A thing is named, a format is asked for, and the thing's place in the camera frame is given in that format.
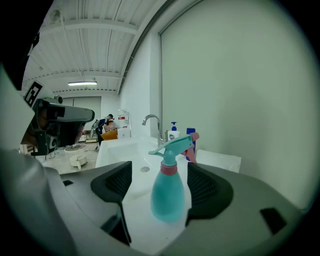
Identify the teal spray bottle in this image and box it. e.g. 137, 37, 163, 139
148, 132, 200, 224

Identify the person's left hand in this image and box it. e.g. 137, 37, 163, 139
37, 109, 49, 132

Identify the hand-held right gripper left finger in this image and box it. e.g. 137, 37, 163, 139
59, 160, 133, 247

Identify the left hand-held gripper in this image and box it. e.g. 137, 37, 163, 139
20, 80, 96, 157

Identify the blue bottle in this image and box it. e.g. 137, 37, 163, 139
186, 127, 197, 151

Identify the ceiling light bar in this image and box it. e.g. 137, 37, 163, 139
67, 80, 98, 87

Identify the orange armchair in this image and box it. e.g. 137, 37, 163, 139
99, 121, 119, 142

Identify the white pump soap bottle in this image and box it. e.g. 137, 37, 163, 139
167, 121, 181, 141

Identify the white sink cabinet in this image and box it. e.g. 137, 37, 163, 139
94, 136, 243, 256

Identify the round white side table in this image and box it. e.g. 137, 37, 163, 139
63, 143, 89, 171

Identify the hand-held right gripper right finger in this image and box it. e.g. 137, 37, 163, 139
159, 161, 309, 256

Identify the chrome faucet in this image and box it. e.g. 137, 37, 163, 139
141, 114, 169, 148

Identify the clear water jug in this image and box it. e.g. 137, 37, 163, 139
117, 109, 131, 129

